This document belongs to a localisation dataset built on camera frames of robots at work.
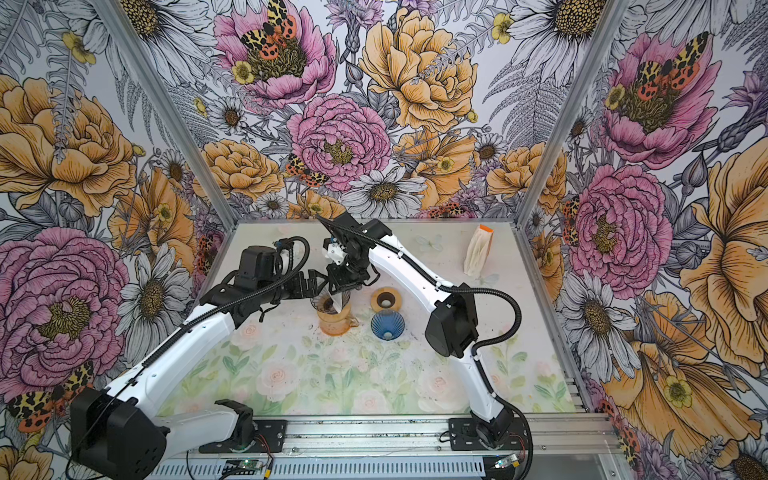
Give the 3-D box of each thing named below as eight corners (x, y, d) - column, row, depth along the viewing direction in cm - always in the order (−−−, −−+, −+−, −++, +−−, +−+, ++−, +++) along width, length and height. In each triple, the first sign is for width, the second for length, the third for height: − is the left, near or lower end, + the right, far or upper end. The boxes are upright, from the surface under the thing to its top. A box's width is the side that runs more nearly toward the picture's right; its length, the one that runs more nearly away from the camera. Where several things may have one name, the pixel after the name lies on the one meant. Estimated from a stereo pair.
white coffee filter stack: (460, 273, 107) (466, 254, 99) (468, 242, 116) (473, 222, 108) (481, 278, 105) (489, 260, 97) (487, 247, 114) (494, 227, 106)
